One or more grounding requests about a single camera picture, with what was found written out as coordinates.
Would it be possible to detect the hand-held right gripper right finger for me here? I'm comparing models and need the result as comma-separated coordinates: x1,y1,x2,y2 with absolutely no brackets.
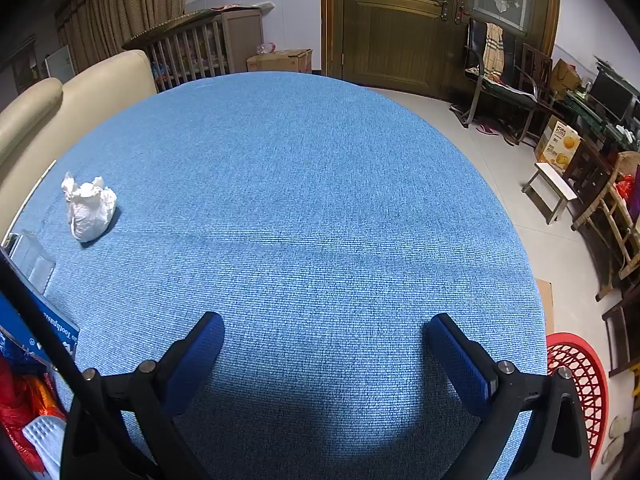
425,312,593,480

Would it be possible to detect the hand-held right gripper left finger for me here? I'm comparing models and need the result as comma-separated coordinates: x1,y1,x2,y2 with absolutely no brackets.
60,311,226,480

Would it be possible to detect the red plastic basket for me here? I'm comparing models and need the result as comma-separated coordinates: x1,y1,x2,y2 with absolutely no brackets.
545,332,611,471

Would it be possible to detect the blue cardboard box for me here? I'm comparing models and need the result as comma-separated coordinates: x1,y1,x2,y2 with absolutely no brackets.
0,287,81,368

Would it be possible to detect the white plastic bag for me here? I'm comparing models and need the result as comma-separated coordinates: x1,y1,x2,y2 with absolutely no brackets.
61,172,119,243

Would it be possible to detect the red plastic bag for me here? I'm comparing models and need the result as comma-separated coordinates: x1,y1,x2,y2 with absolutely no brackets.
0,345,66,461

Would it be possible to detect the clear plastic container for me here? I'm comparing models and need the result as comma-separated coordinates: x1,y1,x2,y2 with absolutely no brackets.
2,230,57,293

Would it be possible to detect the flat cardboard box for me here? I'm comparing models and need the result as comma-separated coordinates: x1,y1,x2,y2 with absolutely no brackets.
534,278,555,341

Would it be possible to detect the tall dark wooden chair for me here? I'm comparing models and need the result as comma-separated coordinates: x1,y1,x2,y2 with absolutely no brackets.
602,280,640,378

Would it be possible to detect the white ribbed plastic piece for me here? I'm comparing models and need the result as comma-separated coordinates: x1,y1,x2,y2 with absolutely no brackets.
22,415,68,478

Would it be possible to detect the beige slipper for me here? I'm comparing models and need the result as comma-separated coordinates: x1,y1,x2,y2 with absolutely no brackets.
602,437,626,466
609,414,633,443

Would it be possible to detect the blue tablecloth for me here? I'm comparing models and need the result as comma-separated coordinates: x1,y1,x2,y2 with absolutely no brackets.
10,71,548,480

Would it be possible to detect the small white stool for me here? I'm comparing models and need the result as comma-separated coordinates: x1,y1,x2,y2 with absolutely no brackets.
522,161,578,225

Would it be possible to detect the rattan chair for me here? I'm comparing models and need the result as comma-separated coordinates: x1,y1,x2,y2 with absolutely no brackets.
572,150,640,301

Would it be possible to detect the yellow cardboard box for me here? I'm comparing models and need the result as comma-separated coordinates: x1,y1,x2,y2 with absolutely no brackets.
534,116,583,173

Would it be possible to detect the black metal chair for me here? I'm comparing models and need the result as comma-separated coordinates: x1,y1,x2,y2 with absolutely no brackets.
462,17,538,143

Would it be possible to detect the dark wooden desk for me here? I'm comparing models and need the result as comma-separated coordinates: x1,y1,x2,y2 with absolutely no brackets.
565,90,640,161

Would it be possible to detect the beige leather sofa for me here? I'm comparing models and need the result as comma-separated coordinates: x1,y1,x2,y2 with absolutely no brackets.
0,50,158,236

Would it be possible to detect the wooden door leaf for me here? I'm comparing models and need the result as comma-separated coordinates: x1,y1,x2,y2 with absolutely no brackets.
452,0,558,103
342,0,453,96

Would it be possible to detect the brown paper bag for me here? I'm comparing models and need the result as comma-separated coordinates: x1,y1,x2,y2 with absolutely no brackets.
550,58,581,93

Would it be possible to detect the black computer monitor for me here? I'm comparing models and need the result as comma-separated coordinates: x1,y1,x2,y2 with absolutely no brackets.
590,67,638,121

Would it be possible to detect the brown cardboard box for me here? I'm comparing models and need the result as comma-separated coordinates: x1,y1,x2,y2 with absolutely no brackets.
246,48,313,75

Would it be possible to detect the striped scarf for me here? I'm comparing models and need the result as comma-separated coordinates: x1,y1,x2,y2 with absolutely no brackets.
482,22,505,78

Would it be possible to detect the wooden crib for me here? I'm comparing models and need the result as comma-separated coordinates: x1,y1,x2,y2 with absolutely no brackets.
122,7,266,93

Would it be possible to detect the white board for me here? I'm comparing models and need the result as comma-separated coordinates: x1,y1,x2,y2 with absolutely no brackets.
45,45,76,83

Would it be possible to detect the beige striped curtain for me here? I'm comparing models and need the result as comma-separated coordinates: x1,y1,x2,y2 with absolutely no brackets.
55,0,193,76

